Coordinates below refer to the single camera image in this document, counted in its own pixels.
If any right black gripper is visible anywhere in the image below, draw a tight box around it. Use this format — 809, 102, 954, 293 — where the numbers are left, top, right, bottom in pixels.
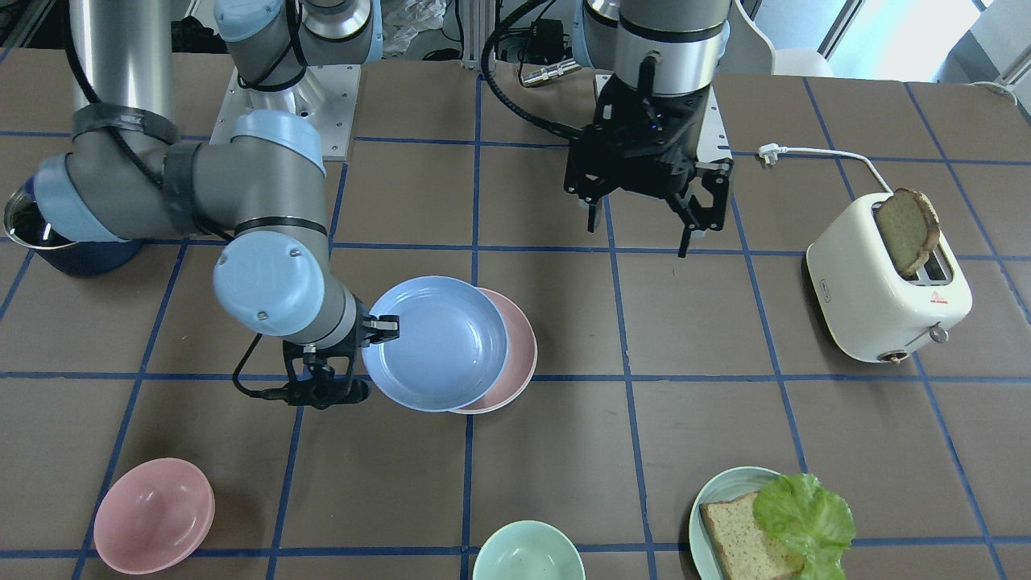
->
281, 311, 400, 410

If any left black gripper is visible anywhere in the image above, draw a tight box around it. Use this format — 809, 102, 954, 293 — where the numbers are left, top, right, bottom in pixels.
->
564, 52, 733, 259

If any blue plate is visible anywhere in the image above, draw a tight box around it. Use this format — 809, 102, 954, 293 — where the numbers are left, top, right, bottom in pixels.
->
362, 275, 508, 412

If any pink plate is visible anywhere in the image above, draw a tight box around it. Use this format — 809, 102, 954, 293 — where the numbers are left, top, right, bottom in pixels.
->
453, 288, 538, 415

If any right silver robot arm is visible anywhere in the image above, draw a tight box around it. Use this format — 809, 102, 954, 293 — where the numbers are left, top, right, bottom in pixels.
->
16, 1, 400, 410

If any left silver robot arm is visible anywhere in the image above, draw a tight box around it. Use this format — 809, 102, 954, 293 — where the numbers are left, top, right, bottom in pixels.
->
564, 1, 733, 257

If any pink bowl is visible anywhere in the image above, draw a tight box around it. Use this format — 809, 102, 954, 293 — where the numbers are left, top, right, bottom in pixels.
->
93, 458, 217, 575

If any white toaster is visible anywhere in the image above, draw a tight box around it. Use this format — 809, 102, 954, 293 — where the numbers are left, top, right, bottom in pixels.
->
804, 193, 973, 363

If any mint green bowl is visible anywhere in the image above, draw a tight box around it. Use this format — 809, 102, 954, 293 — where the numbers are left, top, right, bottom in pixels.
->
471, 520, 586, 579

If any toast slice in toaster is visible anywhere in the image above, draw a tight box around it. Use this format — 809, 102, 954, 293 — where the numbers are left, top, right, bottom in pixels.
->
874, 187, 942, 278

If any green plate with food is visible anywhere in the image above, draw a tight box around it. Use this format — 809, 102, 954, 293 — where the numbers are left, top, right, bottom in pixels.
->
688, 466, 804, 579

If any green lettuce leaf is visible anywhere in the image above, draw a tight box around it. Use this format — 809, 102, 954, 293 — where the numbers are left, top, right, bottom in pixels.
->
752, 473, 857, 579

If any dark blue saucepan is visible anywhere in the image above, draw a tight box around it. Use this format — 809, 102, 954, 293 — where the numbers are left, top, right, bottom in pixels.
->
3, 179, 144, 278

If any bread slice on plate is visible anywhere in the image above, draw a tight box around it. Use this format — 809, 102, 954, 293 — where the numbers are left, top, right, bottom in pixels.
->
700, 491, 804, 579

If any white toaster power cable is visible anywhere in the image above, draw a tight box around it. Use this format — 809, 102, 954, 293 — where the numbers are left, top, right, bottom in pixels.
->
759, 143, 895, 196

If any aluminium frame post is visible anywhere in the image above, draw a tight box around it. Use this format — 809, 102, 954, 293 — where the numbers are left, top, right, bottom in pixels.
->
454, 1, 498, 76

